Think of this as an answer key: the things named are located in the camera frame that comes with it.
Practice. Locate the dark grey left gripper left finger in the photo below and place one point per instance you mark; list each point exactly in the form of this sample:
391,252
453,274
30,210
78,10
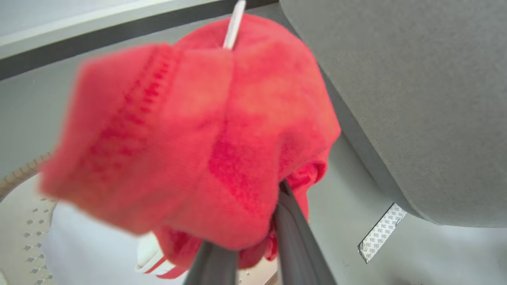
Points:
214,267

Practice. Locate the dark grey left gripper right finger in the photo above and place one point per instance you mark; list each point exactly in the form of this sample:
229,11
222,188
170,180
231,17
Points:
299,245

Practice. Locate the red knit garment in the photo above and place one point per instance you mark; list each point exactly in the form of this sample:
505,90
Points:
198,138

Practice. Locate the white perforated laundry basket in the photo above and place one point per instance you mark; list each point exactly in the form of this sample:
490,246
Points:
20,221

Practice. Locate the white printed tape strip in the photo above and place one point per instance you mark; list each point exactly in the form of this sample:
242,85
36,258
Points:
382,233

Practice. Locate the grey fabric cushion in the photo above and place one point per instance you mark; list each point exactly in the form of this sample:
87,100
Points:
427,99

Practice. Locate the dark wall skirting strip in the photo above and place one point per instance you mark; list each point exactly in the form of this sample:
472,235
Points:
79,41

